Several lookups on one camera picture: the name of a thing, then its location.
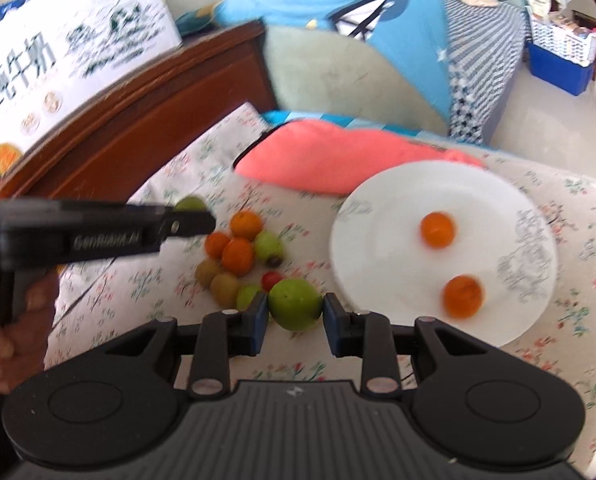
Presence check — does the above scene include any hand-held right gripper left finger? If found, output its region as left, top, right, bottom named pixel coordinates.
left=102, top=291, right=270, bottom=396

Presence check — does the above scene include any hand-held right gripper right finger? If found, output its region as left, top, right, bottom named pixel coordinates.
left=323, top=292, right=495, bottom=395

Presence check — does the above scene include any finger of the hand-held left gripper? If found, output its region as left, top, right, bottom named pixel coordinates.
left=160, top=206, right=218, bottom=247

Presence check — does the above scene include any small green guava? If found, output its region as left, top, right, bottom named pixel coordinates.
left=235, top=283, right=264, bottom=312
left=173, top=195, right=208, bottom=214

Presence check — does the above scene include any large green guava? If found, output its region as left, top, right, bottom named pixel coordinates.
left=268, top=278, right=325, bottom=332

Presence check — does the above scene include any white plate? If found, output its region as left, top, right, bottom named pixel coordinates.
left=328, top=161, right=559, bottom=349

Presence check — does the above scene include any orange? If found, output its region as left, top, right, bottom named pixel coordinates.
left=442, top=274, right=487, bottom=319
left=221, top=237, right=256, bottom=277
left=420, top=211, right=457, bottom=250
left=229, top=209, right=264, bottom=240
left=205, top=231, right=232, bottom=260

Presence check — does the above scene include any person's left hand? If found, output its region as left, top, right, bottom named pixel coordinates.
left=0, top=269, right=62, bottom=394

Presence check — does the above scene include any brown kiwi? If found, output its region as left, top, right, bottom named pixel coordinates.
left=209, top=273, right=241, bottom=308
left=195, top=258, right=223, bottom=289

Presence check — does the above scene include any green guava with dark tip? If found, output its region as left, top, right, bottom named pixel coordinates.
left=254, top=230, right=285, bottom=267

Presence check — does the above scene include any wooden headboard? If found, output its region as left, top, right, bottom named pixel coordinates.
left=0, top=19, right=280, bottom=202

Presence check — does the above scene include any pink towel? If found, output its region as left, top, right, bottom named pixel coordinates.
left=234, top=120, right=485, bottom=197

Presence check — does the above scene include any white milk carton box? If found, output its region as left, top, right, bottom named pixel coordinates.
left=0, top=0, right=182, bottom=154

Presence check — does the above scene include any pale green pillow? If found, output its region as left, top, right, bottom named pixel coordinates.
left=264, top=24, right=450, bottom=135

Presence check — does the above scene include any blue shirt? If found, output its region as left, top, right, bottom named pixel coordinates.
left=212, top=0, right=452, bottom=122

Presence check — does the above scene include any blue checkered blanket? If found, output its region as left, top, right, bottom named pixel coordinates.
left=440, top=0, right=530, bottom=147

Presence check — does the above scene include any blue storage bin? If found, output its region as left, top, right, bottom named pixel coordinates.
left=526, top=41, right=596, bottom=97

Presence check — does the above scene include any white plastic basket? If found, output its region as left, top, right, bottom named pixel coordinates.
left=529, top=14, right=596, bottom=67

